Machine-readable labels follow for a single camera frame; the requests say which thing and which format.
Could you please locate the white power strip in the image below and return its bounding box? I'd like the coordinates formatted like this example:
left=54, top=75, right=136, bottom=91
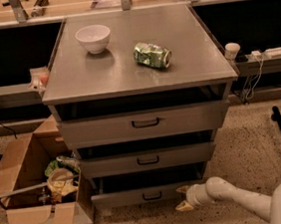
left=264, top=47, right=281, bottom=59

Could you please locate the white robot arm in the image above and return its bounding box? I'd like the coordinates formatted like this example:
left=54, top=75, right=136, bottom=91
left=175, top=177, right=281, bottom=224

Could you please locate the open cardboard box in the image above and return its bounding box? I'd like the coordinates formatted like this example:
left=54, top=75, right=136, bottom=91
left=0, top=117, right=95, bottom=224

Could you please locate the grey rod in box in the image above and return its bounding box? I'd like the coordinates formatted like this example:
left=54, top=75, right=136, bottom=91
left=0, top=182, right=47, bottom=199

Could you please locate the grey metal drawer cabinet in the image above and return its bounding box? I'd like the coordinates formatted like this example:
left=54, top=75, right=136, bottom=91
left=33, top=0, right=249, bottom=194

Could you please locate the grey middle drawer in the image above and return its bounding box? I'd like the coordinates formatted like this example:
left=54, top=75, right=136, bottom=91
left=80, top=141, right=215, bottom=178

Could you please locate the grey drawer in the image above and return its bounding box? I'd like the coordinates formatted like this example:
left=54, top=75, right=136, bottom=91
left=89, top=166, right=207, bottom=211
left=58, top=100, right=229, bottom=149
left=80, top=141, right=215, bottom=178

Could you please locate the clear packet with red item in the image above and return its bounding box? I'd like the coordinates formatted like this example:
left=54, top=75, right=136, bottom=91
left=28, top=66, right=50, bottom=92

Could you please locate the grey bottom drawer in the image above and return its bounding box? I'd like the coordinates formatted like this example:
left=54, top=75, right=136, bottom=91
left=89, top=166, right=207, bottom=211

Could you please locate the white round-top bottle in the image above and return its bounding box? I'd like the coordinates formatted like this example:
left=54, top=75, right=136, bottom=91
left=224, top=42, right=240, bottom=61

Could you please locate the crushed green soda can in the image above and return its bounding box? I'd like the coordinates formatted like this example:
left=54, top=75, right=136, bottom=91
left=134, top=42, right=171, bottom=69

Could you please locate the white ceramic bowl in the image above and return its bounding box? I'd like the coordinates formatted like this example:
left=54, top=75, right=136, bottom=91
left=75, top=24, right=111, bottom=54

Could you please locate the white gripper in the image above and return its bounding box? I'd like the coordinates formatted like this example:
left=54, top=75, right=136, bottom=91
left=175, top=184, right=210, bottom=212

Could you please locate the crumpled paper cup trash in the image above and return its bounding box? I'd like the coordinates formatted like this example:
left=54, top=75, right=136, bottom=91
left=47, top=168, right=79, bottom=196

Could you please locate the grey top drawer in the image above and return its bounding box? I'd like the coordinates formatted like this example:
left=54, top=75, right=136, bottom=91
left=58, top=100, right=229, bottom=149

